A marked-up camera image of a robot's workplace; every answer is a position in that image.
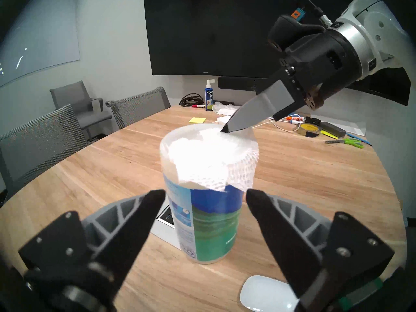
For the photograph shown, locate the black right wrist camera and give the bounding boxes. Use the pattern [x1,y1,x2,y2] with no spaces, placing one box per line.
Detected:
[267,15,326,52]

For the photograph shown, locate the grey mesh chair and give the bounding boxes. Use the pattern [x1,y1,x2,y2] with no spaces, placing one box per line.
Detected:
[105,86,172,130]
[0,103,88,201]

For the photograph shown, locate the silver table power outlet panel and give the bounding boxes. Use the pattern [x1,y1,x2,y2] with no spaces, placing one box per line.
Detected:
[148,202,182,250]

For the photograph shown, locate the green handled scissors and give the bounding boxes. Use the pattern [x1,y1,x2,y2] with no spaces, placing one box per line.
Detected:
[323,137,364,149]

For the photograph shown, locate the black block eraser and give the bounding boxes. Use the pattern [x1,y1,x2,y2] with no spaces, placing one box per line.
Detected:
[320,121,346,138]

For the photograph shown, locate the black coiled cable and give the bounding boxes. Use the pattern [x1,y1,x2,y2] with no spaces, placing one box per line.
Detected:
[179,93,205,108]

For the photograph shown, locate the whiteboard cleaner spray bottle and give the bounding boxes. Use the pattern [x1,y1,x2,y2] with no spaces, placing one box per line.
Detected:
[204,80,215,112]

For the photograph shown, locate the yellow tape roll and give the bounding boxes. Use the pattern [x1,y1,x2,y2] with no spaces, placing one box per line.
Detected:
[299,123,322,138]

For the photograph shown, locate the crumpled white tissue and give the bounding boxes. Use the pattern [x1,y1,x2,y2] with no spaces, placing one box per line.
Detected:
[213,102,241,126]

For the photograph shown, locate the green blue wipes canister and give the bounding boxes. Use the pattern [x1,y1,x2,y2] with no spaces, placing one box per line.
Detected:
[159,124,260,265]

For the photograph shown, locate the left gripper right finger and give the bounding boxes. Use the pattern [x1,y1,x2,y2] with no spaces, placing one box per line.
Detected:
[245,188,395,312]

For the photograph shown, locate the grey office chair with armrests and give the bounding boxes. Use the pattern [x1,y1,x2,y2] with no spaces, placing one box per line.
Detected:
[49,81,112,141]

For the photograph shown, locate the white computer mouse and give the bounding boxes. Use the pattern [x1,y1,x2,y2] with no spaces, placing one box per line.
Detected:
[240,275,301,312]

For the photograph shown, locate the white disinfecting wipe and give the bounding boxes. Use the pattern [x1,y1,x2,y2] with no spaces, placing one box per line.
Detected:
[162,124,260,192]

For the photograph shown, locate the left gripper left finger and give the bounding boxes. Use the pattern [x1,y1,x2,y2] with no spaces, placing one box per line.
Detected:
[18,188,167,312]

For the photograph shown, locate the large black wall screen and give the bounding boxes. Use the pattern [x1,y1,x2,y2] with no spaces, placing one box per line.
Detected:
[143,0,358,78]

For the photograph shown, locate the blue pen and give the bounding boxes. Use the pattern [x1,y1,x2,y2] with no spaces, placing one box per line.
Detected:
[346,133,373,147]

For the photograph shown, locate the wide glass wall whiteboard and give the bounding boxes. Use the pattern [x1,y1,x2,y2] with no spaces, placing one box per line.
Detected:
[0,0,81,87]

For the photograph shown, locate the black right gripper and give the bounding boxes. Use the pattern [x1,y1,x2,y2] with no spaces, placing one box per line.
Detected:
[220,31,363,135]

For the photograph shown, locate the white paper sheet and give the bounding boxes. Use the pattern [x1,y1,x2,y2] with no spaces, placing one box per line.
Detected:
[343,124,367,137]

